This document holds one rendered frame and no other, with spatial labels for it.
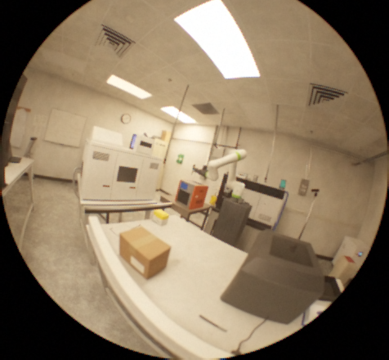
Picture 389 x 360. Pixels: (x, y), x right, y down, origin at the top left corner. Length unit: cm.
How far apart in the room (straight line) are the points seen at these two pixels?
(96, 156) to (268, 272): 136
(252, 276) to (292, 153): 323
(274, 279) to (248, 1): 168
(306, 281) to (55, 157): 466
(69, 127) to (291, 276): 451
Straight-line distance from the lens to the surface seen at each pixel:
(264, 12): 139
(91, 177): 129
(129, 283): 58
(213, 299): 74
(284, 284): 61
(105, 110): 435
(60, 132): 425
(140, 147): 138
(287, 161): 351
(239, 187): 161
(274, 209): 235
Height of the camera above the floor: 149
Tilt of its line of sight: 1 degrees down
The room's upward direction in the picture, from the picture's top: 15 degrees clockwise
